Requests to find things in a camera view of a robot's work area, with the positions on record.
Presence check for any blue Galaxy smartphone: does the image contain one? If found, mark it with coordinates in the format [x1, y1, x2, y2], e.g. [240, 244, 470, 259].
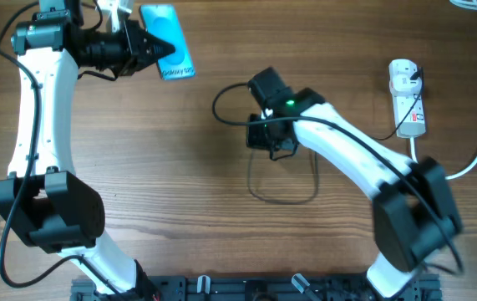
[139, 3, 196, 81]

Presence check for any black USB charging cable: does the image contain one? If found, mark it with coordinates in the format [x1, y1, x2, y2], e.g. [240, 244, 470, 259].
[246, 66, 424, 206]

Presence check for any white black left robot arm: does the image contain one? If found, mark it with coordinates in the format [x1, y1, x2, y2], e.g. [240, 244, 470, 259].
[0, 0, 175, 300]

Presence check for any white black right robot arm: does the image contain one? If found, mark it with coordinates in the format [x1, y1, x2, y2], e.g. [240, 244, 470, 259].
[246, 67, 463, 298]

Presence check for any white power strip socket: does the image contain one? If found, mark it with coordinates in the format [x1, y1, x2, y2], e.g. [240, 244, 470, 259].
[388, 59, 426, 138]

